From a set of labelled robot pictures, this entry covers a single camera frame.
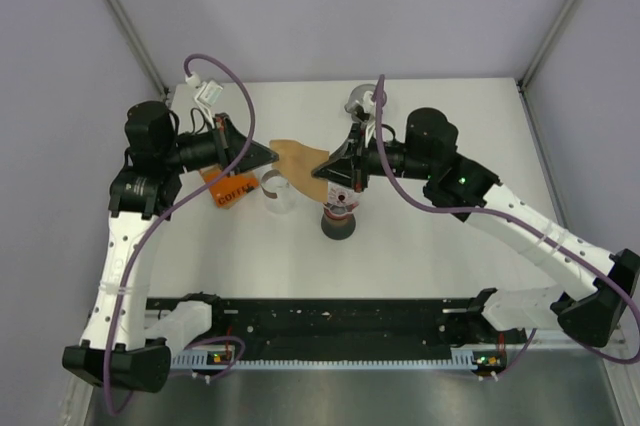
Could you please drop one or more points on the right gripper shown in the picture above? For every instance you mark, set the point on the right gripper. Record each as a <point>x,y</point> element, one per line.
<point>356,175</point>

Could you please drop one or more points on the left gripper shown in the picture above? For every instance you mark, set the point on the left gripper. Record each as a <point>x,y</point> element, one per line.
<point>231,144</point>

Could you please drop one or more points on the brown paper coffee filter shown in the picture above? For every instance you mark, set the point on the brown paper coffee filter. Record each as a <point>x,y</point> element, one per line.
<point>297,162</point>

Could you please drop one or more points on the orange coffee filter box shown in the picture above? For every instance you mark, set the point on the orange coffee filter box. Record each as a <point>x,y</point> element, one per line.
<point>232,188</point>

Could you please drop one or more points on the clear glass dripper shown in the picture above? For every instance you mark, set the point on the clear glass dripper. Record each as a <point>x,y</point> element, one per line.
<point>341,201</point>

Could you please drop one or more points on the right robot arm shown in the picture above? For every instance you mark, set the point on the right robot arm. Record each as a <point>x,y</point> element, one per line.
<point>592,285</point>

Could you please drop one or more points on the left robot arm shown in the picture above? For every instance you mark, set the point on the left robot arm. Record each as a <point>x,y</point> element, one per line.
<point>116,349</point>

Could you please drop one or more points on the grey plastic dripper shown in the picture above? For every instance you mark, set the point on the grey plastic dripper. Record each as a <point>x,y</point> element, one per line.
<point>356,94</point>

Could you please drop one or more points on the clear glass beaker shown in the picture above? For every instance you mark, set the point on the clear glass beaker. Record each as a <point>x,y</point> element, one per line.
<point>279,196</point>

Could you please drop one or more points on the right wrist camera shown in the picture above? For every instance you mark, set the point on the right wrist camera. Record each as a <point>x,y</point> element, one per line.
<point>364,113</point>

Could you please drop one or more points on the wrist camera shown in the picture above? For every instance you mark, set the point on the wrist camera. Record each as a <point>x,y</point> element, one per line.
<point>207,94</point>
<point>364,113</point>

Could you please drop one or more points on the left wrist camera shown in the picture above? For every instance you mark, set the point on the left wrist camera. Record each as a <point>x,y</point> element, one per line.
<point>207,94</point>

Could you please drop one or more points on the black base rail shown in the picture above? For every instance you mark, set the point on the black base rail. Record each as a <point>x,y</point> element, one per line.
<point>354,329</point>

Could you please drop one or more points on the grey slotted cable duct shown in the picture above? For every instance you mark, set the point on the grey slotted cable duct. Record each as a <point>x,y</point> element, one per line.
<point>196,359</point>

